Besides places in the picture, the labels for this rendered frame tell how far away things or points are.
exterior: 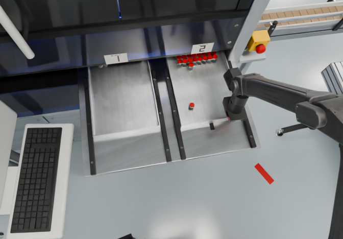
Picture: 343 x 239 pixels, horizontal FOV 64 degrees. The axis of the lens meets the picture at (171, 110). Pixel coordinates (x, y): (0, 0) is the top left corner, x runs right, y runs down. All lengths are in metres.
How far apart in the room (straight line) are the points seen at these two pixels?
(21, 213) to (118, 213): 0.87
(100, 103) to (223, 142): 0.53
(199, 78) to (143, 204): 1.03
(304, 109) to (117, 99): 0.77
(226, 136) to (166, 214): 0.94
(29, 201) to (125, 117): 0.47
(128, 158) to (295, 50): 1.94
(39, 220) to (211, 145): 0.69
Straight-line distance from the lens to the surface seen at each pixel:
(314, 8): 1.58
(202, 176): 1.98
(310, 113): 0.59
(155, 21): 0.95
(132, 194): 1.94
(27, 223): 1.19
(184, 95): 1.17
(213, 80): 1.22
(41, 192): 1.19
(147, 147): 1.09
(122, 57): 1.09
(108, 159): 1.09
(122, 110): 1.14
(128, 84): 1.19
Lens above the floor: 1.93
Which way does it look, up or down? 67 degrees down
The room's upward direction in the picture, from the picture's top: 9 degrees clockwise
